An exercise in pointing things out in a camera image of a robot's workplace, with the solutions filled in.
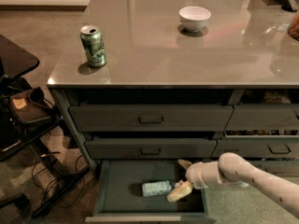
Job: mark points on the brown object at counter edge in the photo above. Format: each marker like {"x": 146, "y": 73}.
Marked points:
{"x": 293, "y": 29}

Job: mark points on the brown box with label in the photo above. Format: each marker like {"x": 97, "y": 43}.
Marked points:
{"x": 30, "y": 108}

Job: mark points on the bottom right grey drawer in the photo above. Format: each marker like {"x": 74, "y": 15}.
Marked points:
{"x": 279, "y": 168}

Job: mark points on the green soda can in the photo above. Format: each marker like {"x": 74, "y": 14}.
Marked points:
{"x": 93, "y": 44}

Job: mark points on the grey drawer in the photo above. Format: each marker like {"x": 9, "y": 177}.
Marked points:
{"x": 150, "y": 118}
{"x": 150, "y": 148}
{"x": 264, "y": 117}
{"x": 273, "y": 147}
{"x": 279, "y": 168}

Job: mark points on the middle left grey drawer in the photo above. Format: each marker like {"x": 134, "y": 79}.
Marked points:
{"x": 150, "y": 148}

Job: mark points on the black side table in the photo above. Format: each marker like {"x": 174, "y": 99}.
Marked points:
{"x": 15, "y": 61}

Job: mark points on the top left grey drawer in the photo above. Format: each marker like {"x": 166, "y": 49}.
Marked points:
{"x": 150, "y": 118}

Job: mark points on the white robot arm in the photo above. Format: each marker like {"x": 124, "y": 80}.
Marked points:
{"x": 230, "y": 169}

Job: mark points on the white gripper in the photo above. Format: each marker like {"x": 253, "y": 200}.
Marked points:
{"x": 192, "y": 174}

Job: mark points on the middle right grey drawer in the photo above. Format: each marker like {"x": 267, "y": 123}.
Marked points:
{"x": 273, "y": 147}

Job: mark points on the white ceramic bowl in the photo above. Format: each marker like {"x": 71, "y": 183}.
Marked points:
{"x": 193, "y": 19}

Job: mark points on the top right grey drawer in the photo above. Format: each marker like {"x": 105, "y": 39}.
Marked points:
{"x": 264, "y": 117}

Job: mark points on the blue plastic bottle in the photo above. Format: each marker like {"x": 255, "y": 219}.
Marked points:
{"x": 156, "y": 188}

